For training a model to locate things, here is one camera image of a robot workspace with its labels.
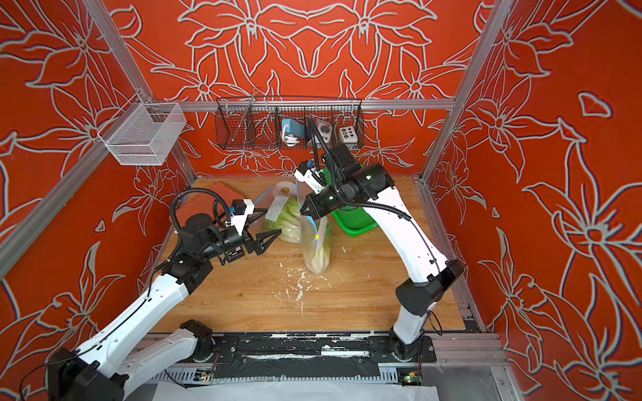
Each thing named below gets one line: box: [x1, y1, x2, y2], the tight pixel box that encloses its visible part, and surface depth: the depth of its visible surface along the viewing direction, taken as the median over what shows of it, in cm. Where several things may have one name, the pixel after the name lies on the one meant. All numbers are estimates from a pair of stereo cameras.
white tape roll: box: [272, 181, 297, 198], surface depth 116 cm
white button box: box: [339, 126, 359, 144], surface depth 97 cm
